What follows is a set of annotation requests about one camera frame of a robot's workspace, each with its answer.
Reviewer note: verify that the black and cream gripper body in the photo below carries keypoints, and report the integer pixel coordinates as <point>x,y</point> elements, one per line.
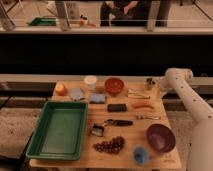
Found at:
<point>150,83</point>

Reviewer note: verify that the blue cup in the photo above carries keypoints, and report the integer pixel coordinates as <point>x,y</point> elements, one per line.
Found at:
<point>140,155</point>

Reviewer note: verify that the orange carrot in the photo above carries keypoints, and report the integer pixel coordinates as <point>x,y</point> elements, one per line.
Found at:
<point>142,105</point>

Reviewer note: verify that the red bowl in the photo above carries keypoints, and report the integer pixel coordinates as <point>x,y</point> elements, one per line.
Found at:
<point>114,85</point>

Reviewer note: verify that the metal fork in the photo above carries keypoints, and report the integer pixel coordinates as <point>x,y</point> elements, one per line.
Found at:
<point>138,117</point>

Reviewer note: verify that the black rectangular block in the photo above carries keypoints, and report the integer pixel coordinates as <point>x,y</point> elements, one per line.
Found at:
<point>116,107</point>

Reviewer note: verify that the wooden folding table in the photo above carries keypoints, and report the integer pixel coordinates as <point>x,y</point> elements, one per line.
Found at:
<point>134,135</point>

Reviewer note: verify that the purple bowl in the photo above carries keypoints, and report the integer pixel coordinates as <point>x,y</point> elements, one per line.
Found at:
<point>160,138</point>

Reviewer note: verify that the blue sponge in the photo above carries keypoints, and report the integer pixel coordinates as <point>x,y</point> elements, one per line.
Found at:
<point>97,98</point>

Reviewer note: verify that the white cup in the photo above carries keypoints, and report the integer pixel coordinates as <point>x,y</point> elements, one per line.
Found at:
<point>90,81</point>

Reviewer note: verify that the person in dark clothes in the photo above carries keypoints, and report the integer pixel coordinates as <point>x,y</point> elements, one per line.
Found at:
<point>124,12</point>

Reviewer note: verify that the small black metal clip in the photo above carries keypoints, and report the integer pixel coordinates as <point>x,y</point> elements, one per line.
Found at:
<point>97,130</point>

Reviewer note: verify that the bunch of dark grapes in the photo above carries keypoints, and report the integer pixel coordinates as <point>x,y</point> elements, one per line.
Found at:
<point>113,146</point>

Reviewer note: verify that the orange fruit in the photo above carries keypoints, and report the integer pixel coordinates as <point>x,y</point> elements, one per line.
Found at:
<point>60,89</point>

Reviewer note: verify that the green plastic tray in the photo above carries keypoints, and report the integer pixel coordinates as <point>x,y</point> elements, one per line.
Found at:
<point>59,132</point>

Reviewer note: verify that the distant green tray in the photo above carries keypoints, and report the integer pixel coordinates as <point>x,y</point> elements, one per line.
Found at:
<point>42,21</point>

